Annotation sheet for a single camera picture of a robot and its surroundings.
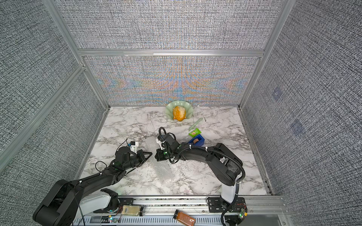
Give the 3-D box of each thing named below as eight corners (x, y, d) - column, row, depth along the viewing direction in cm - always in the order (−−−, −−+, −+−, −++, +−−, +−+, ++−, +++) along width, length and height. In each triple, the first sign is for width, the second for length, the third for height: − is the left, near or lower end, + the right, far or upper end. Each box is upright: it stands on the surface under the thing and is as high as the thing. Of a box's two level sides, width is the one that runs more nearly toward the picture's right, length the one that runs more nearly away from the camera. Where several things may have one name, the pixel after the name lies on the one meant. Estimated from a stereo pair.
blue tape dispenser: (194, 149, 96) (194, 145, 91) (189, 143, 99) (190, 139, 94) (204, 144, 99) (205, 139, 94) (199, 138, 101) (200, 133, 97)
